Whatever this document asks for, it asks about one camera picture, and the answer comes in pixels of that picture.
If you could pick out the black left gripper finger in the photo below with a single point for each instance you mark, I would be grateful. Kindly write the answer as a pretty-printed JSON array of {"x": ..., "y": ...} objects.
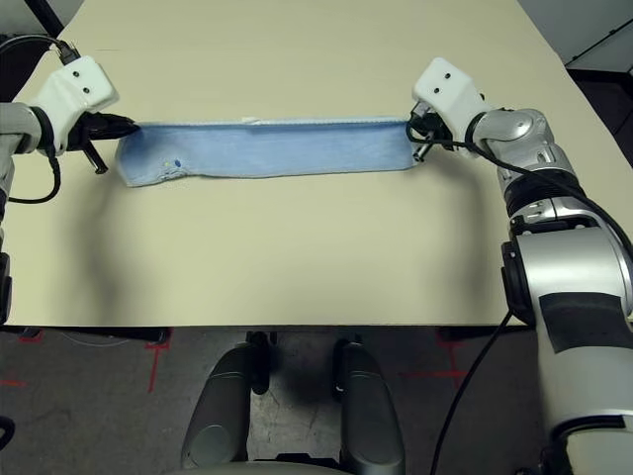
[
  {"x": 114, "y": 122},
  {"x": 116, "y": 133}
]

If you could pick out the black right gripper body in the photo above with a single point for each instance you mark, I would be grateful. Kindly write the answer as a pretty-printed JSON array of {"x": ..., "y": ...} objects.
[{"x": 434, "y": 131}]

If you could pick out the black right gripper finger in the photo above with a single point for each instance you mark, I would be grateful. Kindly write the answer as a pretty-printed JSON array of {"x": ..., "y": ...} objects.
[
  {"x": 414, "y": 131},
  {"x": 414, "y": 119}
]

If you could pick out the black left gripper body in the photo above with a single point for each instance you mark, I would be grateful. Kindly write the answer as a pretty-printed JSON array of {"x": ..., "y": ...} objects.
[{"x": 81, "y": 131}]

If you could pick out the light blue white-trimmed towel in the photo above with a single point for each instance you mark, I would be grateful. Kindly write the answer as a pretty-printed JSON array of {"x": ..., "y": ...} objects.
[{"x": 297, "y": 148}]

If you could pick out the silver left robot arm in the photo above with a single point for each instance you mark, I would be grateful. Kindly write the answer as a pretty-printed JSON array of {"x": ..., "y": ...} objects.
[{"x": 15, "y": 123}]

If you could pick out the black foam floor mat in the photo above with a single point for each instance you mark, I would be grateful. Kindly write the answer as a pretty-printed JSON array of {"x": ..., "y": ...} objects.
[{"x": 20, "y": 74}]

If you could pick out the black box platform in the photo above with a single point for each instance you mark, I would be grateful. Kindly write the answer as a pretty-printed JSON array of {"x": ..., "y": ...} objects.
[{"x": 608, "y": 99}]

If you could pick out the black tripod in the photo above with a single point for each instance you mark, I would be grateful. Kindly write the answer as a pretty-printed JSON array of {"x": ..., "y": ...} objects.
[{"x": 601, "y": 42}]

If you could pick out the dark grey robot right leg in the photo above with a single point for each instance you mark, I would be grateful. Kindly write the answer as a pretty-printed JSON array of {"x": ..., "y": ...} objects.
[{"x": 371, "y": 410}]

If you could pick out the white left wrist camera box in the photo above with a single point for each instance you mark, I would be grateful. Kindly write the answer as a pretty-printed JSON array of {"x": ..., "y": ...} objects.
[{"x": 79, "y": 89}]

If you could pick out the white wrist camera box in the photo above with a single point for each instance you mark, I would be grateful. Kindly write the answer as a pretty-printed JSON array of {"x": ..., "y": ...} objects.
[
  {"x": 442, "y": 84},
  {"x": 79, "y": 89}
]

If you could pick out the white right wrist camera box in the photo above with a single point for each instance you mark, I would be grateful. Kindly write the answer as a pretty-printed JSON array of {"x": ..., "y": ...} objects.
[{"x": 442, "y": 84}]

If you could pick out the beige side table black frame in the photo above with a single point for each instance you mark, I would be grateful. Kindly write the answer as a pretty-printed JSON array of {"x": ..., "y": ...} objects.
[{"x": 49, "y": 15}]

